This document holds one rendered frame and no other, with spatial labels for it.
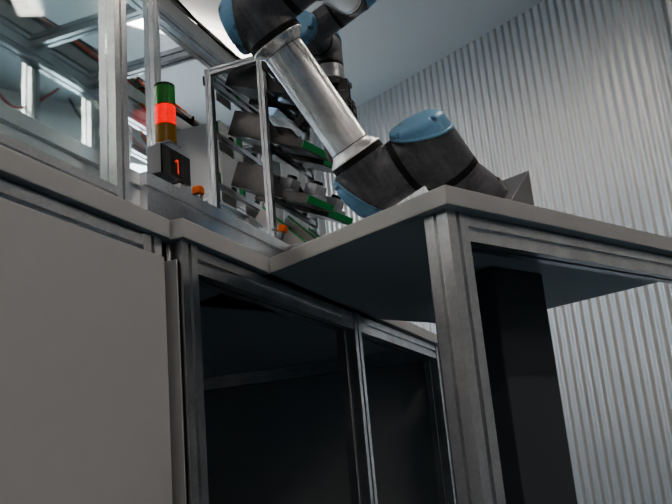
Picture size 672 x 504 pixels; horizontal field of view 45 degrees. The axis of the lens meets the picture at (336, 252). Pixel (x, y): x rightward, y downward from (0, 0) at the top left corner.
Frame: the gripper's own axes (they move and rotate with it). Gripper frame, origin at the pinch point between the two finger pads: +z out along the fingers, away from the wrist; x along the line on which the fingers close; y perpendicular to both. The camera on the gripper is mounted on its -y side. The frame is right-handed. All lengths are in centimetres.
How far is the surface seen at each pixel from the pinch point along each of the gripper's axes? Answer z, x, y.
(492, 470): 77, -66, 44
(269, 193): 0.0, 13.9, -23.6
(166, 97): -14.0, -26.0, -30.1
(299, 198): 2.7, 15.4, -15.5
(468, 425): 71, -68, 42
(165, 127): -6.2, -26.3, -30.5
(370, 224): 39, -64, 30
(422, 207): 39, -69, 39
